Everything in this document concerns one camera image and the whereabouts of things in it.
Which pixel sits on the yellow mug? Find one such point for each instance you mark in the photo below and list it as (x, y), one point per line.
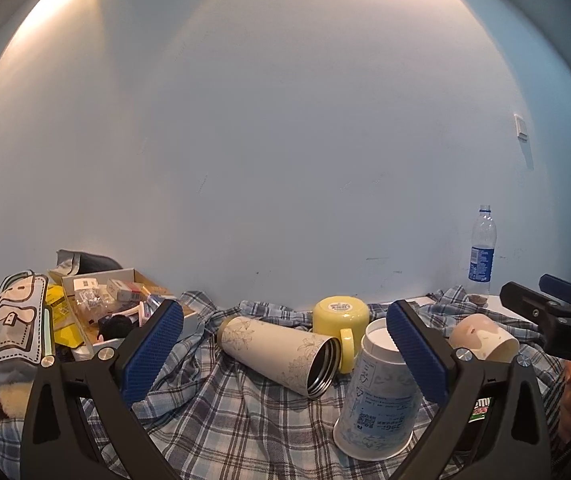
(340, 317)

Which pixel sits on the beige fluffy object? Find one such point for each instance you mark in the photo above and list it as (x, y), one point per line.
(13, 400)

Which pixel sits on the cream floral steel tumbler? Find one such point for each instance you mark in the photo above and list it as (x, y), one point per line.
(275, 355)

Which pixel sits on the cartoon print bag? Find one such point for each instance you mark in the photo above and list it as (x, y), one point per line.
(8, 325)

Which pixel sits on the dark grey cloth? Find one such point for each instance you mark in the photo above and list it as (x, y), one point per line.
(88, 260)

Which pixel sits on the clear plastic water bottle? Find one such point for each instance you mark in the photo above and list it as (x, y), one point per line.
(482, 255)

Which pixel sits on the blue plaid cloth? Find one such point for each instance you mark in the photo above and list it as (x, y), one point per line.
(245, 425)

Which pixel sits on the yellow packet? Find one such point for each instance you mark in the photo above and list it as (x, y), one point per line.
(63, 317)

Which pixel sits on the open cardboard box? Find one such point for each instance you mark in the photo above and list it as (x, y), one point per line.
(115, 305)

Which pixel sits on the beige paper cup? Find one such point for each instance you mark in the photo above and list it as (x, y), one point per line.
(483, 337)

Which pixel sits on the white labelled paper cup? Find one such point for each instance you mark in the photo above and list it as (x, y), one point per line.
(378, 405)

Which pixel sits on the red and white small box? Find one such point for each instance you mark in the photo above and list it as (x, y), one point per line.
(123, 290)

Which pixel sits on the green and red packet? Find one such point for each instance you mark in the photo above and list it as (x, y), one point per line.
(483, 407)

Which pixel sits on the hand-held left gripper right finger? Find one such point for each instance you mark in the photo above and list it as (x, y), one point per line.
(418, 355)

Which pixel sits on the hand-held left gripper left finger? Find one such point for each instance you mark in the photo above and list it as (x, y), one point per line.
(151, 352)

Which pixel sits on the white wall switch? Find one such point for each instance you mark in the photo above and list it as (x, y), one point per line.
(521, 127)

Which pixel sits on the black round object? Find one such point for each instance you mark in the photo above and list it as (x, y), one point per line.
(115, 329)

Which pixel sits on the clear plastic bag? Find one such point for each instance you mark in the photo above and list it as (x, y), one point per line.
(93, 300)

